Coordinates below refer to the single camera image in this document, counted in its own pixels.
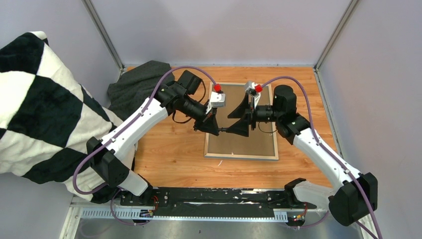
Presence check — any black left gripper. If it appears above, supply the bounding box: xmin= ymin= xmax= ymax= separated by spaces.
xmin=181 ymin=95 xmax=219 ymax=135

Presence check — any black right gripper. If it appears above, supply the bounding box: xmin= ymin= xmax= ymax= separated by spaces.
xmin=226 ymin=93 xmax=282 ymax=137

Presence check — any wooden photo frame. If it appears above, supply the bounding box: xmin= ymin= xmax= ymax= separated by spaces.
xmin=204 ymin=82 xmax=279 ymax=161

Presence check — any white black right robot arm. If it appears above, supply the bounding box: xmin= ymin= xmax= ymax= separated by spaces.
xmin=226 ymin=83 xmax=378 ymax=226

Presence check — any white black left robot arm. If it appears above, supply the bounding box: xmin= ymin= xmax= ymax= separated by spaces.
xmin=87 ymin=70 xmax=225 ymax=206

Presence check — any dark grey cloth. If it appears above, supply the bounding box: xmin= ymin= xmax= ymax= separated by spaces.
xmin=107 ymin=60 xmax=171 ymax=120

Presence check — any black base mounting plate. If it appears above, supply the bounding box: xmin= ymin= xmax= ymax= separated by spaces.
xmin=119 ymin=187 xmax=316 ymax=218

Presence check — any black white checkered blanket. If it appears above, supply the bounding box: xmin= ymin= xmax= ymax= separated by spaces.
xmin=0 ymin=31 xmax=122 ymax=204

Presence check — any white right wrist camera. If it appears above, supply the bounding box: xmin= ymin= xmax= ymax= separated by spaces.
xmin=244 ymin=81 xmax=262 ymax=108

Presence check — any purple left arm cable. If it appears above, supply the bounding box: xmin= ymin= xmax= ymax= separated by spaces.
xmin=72 ymin=66 xmax=221 ymax=226

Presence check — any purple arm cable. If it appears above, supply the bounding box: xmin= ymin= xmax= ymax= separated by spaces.
xmin=72 ymin=66 xmax=221 ymax=226
xmin=255 ymin=76 xmax=384 ymax=239

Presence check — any right aluminium corner post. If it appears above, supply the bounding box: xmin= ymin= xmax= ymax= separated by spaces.
xmin=314 ymin=0 xmax=360 ymax=72

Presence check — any aluminium corner post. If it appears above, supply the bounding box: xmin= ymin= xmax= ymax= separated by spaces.
xmin=314 ymin=0 xmax=360 ymax=72
xmin=82 ymin=0 xmax=125 ymax=74

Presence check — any white slotted cable duct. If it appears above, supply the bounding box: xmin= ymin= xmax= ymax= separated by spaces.
xmin=81 ymin=208 xmax=289 ymax=223

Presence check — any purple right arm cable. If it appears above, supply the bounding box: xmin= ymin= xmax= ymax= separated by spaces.
xmin=255 ymin=76 xmax=384 ymax=239

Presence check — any left aluminium corner post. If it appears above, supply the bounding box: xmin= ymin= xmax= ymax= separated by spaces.
xmin=82 ymin=0 xmax=125 ymax=74

